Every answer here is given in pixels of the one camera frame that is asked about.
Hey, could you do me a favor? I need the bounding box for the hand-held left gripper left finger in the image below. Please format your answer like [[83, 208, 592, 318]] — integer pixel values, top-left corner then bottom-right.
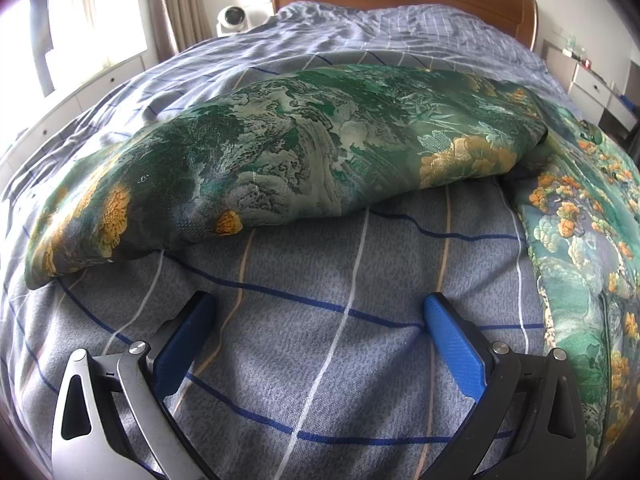
[[50, 290, 218, 480]]

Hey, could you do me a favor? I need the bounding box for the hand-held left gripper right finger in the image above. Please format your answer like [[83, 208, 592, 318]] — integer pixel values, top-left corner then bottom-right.
[[422, 292, 588, 480]]

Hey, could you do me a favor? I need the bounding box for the green floral silk garment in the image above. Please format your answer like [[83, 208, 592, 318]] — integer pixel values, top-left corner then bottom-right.
[[25, 62, 640, 468]]

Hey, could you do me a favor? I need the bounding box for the blue plaid bed sheet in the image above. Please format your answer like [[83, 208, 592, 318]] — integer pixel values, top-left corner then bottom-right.
[[0, 1, 571, 480]]

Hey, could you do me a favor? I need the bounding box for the white windowsill cabinet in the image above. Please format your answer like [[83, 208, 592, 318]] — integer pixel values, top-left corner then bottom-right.
[[0, 50, 162, 176]]

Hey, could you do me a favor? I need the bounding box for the white desk with drawers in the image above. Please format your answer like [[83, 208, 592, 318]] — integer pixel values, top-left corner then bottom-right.
[[542, 37, 640, 136]]

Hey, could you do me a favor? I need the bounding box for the white round fan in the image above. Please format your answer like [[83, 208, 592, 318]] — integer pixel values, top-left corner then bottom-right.
[[216, 4, 273, 37]]

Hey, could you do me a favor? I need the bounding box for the beige curtain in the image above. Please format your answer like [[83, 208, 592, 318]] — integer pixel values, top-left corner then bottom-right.
[[150, 0, 213, 58]]

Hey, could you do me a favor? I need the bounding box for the white sheer curtain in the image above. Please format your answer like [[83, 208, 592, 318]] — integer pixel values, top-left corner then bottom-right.
[[47, 0, 151, 71]]

